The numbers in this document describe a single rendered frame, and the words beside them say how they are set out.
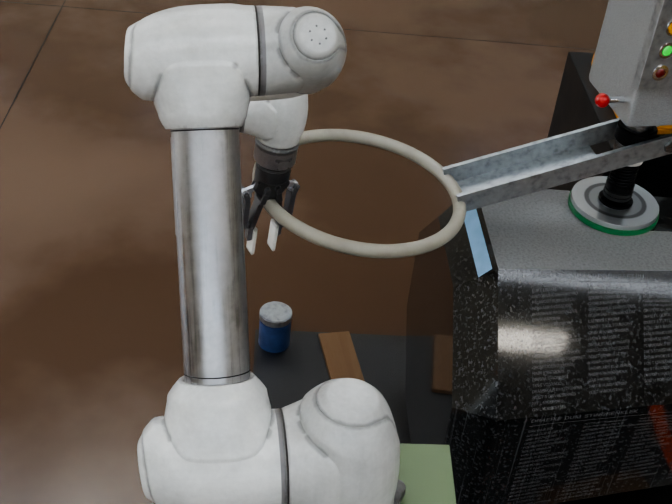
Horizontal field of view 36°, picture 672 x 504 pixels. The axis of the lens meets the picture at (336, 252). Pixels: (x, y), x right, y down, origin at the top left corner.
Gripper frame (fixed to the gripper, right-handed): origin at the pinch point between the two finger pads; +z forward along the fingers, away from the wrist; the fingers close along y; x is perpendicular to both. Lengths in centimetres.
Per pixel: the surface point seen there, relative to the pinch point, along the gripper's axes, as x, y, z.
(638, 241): -30, 84, -5
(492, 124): 137, 179, 77
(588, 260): -31, 68, -4
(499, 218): -10, 57, -2
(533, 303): -34, 52, 3
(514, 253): -23, 53, -2
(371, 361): 26, 59, 80
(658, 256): -36, 84, -5
